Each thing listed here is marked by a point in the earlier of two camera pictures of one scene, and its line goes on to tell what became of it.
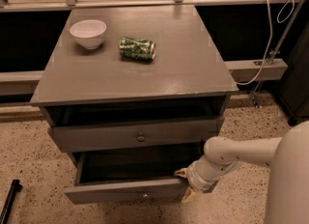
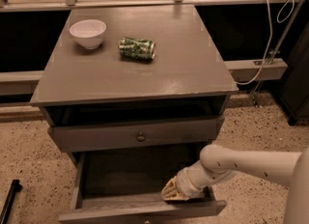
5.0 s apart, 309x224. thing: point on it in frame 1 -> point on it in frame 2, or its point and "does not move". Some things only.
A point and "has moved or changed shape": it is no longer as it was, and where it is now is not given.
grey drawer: [131, 174] has moved or changed shape
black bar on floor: [15, 187] does not move
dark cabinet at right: [294, 86] does not move
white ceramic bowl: [89, 33] does not move
